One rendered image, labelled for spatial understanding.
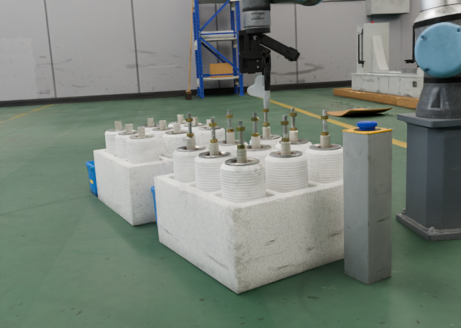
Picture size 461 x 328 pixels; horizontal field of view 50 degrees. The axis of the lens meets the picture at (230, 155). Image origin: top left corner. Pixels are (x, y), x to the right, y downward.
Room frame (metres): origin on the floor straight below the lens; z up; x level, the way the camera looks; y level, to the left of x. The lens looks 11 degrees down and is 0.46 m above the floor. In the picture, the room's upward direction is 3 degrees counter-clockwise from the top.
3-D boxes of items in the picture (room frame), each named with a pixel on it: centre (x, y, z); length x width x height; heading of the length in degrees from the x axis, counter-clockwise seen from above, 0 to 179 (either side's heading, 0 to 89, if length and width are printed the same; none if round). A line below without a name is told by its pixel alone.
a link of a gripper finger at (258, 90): (1.35, -0.09, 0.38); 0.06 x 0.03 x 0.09; 91
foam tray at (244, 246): (1.21, -0.06, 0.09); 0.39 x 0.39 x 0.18; 31
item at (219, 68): (7.23, 0.07, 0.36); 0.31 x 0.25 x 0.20; 97
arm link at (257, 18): (1.37, -0.09, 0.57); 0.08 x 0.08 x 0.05
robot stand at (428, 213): (1.27, -0.56, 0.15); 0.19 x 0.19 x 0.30; 7
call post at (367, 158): (1.00, -0.28, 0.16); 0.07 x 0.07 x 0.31; 31
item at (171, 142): (1.57, 0.17, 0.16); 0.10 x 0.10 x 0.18
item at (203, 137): (1.63, 0.06, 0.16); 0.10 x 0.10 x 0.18
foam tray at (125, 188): (1.68, 0.22, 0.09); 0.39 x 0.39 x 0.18; 29
